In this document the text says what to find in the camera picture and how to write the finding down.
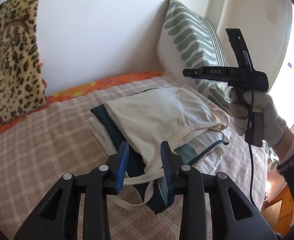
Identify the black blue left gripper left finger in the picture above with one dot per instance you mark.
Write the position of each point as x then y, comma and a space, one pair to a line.
56, 215

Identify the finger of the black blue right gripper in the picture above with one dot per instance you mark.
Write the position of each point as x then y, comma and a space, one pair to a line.
233, 216

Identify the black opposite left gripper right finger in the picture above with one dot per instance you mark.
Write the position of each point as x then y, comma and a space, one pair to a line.
207, 73

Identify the white camisole top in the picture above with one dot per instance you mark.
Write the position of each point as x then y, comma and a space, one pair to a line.
174, 115

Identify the white folded clothes stack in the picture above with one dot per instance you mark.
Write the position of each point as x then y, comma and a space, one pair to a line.
205, 151

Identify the green striped white pillow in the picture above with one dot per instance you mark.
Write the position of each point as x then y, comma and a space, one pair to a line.
189, 41

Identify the beige checked bed blanket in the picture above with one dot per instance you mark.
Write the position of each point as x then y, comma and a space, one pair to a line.
37, 151

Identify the dark green folded garment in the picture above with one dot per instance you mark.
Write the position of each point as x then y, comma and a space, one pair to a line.
152, 189

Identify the orange floral bed sheet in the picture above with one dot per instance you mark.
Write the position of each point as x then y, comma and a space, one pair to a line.
82, 90

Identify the leopard print cushion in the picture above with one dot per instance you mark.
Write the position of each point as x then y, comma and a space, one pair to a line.
22, 89

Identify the black camera box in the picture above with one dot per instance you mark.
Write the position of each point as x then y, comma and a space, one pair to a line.
239, 47

